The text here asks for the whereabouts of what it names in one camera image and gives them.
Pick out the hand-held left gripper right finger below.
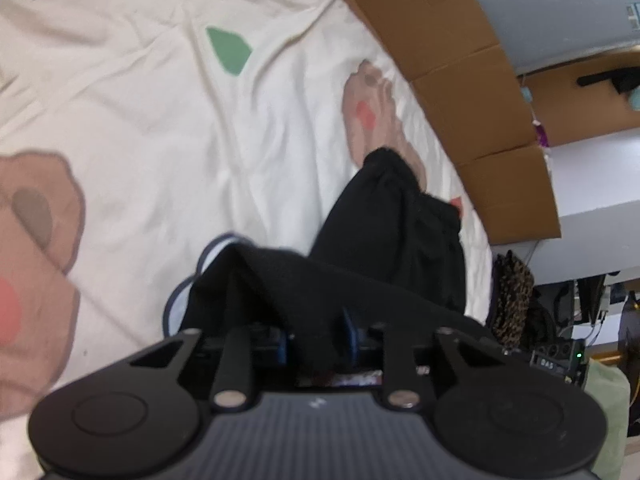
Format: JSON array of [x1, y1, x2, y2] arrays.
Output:
[[342, 310, 506, 409]]

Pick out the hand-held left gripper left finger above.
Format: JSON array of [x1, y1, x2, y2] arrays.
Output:
[[127, 327, 292, 409]]

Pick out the black pants with floral sides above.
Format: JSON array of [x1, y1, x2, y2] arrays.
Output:
[[177, 146, 496, 391]]

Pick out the black folded garment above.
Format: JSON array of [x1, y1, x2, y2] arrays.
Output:
[[525, 300, 561, 351]]

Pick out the green cloth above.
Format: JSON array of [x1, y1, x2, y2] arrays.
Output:
[[585, 357, 632, 480]]

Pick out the leopard print garment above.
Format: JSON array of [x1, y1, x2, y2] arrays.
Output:
[[492, 250, 535, 348]]

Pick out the white purple detergent bag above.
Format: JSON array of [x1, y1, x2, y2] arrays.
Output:
[[520, 85, 551, 148]]

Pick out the brown cardboard box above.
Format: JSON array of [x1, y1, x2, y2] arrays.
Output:
[[517, 50, 640, 148]]

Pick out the bear print cream blanket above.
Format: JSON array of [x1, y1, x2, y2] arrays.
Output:
[[0, 0, 493, 480]]

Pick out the hanging black garment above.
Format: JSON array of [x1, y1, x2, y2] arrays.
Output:
[[577, 67, 631, 92]]

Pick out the brown cardboard sheet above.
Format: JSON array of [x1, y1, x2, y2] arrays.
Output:
[[315, 0, 562, 246]]

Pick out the grey cabinet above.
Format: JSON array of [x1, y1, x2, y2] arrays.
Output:
[[450, 0, 640, 76]]

